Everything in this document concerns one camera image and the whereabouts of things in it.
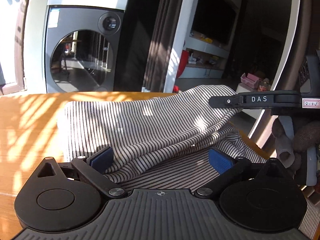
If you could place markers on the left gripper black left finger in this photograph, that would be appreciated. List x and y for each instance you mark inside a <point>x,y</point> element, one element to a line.
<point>90,170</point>

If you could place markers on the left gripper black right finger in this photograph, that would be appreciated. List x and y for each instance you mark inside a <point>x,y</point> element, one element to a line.
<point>232,171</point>

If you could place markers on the striped beige sweater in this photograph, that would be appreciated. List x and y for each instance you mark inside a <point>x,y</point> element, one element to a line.
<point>161,142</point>

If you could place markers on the dark folding door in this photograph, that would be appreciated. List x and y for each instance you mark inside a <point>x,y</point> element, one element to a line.
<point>145,45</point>

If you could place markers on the gloved right hand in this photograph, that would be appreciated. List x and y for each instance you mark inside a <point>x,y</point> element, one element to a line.
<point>293,136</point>

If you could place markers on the pink storage box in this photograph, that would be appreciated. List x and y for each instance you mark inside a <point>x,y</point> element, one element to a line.
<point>250,80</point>

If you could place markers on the white low cabinet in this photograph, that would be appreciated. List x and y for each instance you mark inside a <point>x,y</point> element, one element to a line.
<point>205,61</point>

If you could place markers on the grey front-load washing machine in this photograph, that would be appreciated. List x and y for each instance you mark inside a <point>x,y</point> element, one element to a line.
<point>81,47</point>

